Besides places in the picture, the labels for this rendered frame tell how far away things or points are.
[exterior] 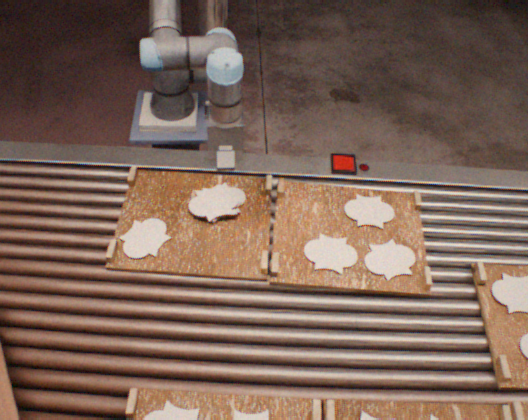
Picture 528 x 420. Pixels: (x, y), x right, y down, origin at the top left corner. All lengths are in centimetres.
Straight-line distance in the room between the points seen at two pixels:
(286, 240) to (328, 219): 14
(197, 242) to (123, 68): 240
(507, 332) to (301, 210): 62
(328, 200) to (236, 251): 31
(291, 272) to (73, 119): 223
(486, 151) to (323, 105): 100
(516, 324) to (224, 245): 77
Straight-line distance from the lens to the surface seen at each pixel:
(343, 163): 171
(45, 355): 138
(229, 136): 129
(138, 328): 137
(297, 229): 150
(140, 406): 126
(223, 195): 153
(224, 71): 117
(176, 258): 144
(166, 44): 128
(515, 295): 153
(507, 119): 374
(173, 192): 159
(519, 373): 143
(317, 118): 333
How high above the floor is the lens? 210
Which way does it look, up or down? 48 degrees down
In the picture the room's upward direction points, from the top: 4 degrees clockwise
